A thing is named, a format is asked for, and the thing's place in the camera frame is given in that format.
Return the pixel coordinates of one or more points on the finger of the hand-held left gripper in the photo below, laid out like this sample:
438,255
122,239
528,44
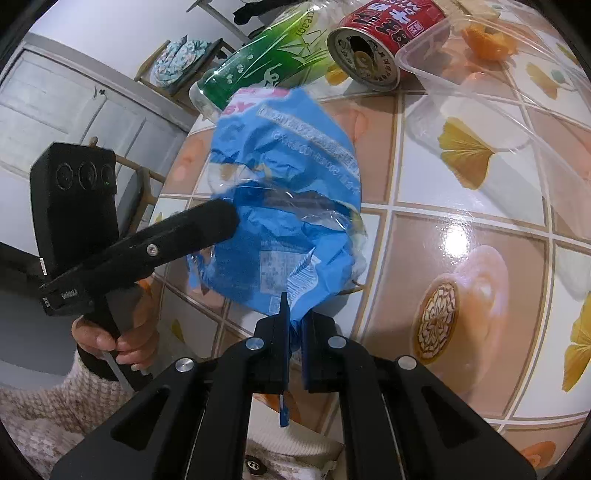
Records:
194,228

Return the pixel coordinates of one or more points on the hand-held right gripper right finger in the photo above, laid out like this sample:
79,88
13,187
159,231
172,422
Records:
306,360

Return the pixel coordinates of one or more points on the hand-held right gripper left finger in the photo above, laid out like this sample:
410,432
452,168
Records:
277,350

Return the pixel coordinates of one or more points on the blue plastic wrapper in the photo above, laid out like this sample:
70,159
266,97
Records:
286,161

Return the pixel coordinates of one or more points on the green label plastic bottle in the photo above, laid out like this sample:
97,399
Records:
258,60

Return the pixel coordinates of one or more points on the person's left forearm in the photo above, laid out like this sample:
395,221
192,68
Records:
46,415

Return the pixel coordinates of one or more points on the person's left hand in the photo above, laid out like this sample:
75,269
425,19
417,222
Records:
138,337

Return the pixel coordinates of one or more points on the person's cream cardigan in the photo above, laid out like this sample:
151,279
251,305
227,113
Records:
295,454

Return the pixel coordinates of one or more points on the white door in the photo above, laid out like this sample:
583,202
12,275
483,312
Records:
69,101

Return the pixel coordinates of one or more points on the wooden armchair dark seat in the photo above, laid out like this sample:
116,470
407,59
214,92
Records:
203,78

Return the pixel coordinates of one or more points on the floral cushion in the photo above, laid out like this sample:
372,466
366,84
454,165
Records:
184,62

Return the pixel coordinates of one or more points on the tile print tablecloth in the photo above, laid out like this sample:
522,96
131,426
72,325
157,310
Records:
461,221

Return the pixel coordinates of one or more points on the black cloth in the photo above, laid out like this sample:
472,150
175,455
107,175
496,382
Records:
249,14

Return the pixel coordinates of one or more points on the red tin can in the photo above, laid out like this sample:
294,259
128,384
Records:
397,23

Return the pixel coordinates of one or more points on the clear plastic container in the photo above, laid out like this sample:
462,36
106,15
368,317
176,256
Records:
508,87

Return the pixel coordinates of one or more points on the orange peel piece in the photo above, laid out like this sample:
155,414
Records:
489,39

